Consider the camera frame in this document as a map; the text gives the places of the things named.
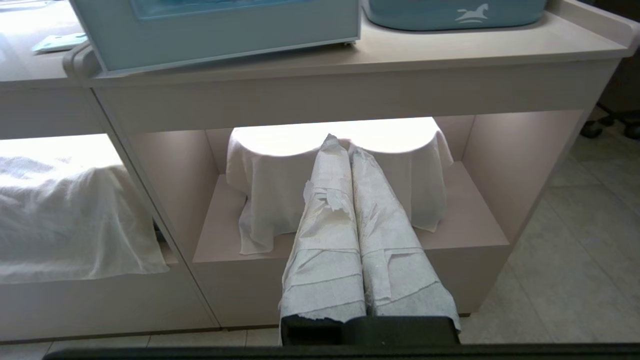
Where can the beige counter cabinet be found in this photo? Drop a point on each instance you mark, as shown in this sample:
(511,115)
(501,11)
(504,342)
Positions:
(60,110)

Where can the paper-wrapped right gripper right finger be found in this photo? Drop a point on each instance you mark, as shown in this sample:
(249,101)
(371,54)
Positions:
(395,265)

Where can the flat white sachet packet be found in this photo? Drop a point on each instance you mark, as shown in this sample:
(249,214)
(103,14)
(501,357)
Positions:
(60,42)

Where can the small white cloth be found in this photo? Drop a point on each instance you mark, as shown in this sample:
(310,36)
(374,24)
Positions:
(275,175)

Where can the large white cloth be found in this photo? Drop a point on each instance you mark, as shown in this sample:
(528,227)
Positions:
(65,225)

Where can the blue white horse tray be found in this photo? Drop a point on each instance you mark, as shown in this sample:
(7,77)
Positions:
(425,15)

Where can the paper-wrapped right gripper left finger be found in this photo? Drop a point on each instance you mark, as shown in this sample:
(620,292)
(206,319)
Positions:
(327,250)

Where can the white shelf cabinet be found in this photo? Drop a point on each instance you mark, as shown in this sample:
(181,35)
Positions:
(450,80)

